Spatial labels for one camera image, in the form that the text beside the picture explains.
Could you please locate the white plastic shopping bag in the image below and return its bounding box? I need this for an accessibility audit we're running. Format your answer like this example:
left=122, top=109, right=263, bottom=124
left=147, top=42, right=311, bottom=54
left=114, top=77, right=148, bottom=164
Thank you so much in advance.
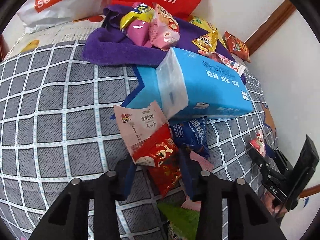
left=17, top=0, right=120, bottom=34

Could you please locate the pink cookie snack packet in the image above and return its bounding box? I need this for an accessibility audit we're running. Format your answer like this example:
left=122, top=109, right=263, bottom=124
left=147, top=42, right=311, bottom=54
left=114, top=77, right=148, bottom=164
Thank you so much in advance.
left=149, top=3, right=180, bottom=50

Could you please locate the red chip bag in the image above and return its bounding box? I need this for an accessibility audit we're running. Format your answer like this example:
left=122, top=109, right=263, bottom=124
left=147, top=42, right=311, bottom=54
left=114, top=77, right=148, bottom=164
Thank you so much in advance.
left=222, top=31, right=251, bottom=63

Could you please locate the small pink red snack packet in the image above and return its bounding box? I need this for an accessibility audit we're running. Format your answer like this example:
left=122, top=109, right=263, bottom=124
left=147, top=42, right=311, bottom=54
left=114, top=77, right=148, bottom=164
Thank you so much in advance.
left=249, top=129, right=267, bottom=155

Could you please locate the blue tissue pack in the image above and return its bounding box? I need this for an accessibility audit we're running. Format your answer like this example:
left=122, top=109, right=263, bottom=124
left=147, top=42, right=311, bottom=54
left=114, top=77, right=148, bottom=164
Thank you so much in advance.
left=129, top=47, right=253, bottom=120

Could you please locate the yellow triangular snack packet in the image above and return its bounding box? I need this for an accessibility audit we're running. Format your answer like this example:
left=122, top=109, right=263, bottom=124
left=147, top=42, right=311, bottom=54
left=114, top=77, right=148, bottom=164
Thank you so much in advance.
left=191, top=29, right=218, bottom=55

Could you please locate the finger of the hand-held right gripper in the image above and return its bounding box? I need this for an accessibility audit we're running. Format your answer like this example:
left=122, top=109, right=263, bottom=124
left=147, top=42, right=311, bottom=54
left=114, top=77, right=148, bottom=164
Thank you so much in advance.
left=271, top=147, right=294, bottom=174
left=247, top=147, right=272, bottom=179

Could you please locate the yellow chip bag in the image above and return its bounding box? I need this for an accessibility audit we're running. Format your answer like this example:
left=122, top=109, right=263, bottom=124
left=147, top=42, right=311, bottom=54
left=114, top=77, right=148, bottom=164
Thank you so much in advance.
left=187, top=16, right=227, bottom=49

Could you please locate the pale pink snack packet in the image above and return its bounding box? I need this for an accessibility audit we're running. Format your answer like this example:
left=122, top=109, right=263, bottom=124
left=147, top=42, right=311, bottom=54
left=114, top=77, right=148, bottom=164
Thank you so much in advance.
left=113, top=101, right=170, bottom=159

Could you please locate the purple towel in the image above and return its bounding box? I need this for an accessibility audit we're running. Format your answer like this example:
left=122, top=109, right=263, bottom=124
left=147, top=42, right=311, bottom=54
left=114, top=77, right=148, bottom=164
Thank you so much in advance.
left=82, top=4, right=248, bottom=84

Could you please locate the white strawberry candy packet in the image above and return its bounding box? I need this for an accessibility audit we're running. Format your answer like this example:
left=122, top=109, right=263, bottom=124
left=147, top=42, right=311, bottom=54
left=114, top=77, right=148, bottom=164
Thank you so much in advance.
left=197, top=50, right=246, bottom=77

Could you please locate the brown wooden door frame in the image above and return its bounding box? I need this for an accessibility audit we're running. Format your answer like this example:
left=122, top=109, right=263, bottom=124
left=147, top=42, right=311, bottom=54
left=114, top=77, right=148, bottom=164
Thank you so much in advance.
left=244, top=0, right=297, bottom=55

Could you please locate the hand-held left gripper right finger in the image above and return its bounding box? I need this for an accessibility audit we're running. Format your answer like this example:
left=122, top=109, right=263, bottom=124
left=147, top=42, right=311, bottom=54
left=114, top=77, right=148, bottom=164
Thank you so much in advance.
left=180, top=152, right=288, bottom=240

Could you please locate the magenta snack packet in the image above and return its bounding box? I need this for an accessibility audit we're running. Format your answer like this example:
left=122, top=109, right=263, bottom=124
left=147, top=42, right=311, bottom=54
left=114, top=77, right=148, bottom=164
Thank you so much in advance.
left=126, top=19, right=153, bottom=48

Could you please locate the blue cookie packet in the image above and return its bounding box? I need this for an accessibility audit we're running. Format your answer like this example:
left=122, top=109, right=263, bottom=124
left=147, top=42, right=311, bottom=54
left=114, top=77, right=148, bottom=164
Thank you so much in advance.
left=170, top=116, right=210, bottom=159

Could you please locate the person's right hand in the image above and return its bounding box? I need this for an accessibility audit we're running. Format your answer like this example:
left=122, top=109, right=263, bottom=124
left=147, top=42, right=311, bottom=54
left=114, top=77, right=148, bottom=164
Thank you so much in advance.
left=262, top=194, right=288, bottom=216

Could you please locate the yellow blue-print snack packet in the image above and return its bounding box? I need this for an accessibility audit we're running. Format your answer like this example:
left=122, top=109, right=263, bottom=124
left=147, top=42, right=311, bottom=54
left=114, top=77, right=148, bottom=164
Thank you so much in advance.
left=120, top=2, right=155, bottom=32

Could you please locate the green snack packet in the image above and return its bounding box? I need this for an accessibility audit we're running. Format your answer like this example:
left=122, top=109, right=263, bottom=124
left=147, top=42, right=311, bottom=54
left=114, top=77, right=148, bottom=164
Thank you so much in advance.
left=156, top=201, right=200, bottom=240

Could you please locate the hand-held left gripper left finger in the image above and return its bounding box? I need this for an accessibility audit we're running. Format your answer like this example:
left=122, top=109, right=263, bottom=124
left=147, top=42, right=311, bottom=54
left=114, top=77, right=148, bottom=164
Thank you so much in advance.
left=29, top=159, right=137, bottom=240

